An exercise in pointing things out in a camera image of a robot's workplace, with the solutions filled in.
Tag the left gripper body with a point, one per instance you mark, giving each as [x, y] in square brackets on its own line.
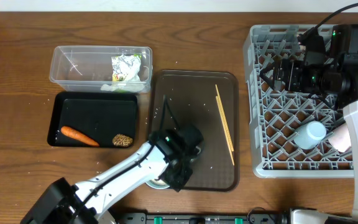
[182, 175]

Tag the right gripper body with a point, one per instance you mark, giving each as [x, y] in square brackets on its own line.
[296, 79]

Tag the blue cup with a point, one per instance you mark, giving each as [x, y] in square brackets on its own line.
[309, 135]

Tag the brown patterned food piece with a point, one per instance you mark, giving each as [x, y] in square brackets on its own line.
[121, 140]

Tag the pink cup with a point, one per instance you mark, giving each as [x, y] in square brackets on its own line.
[340, 139]

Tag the white napkin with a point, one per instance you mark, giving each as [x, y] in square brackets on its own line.
[125, 82]

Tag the green foil snack wrapper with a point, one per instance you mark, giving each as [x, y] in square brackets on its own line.
[125, 68]

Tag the orange carrot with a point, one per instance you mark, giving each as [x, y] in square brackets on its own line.
[74, 134]

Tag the light blue rice bowl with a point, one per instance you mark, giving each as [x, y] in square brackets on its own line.
[157, 184]

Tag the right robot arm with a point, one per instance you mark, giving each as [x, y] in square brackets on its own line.
[332, 71]

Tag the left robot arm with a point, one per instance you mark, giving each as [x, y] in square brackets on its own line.
[166, 155]

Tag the grey dishwasher rack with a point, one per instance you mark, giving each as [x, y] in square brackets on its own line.
[276, 114]

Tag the wooden chopstick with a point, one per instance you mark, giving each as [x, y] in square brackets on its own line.
[226, 129]
[230, 153]

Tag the brown serving tray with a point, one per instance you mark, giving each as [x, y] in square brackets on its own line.
[179, 98]

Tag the black rectangular tray bin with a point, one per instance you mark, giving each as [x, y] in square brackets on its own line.
[100, 116]

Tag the clear plastic bin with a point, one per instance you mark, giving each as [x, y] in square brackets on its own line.
[88, 67]

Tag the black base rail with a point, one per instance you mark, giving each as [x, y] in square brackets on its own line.
[257, 215]

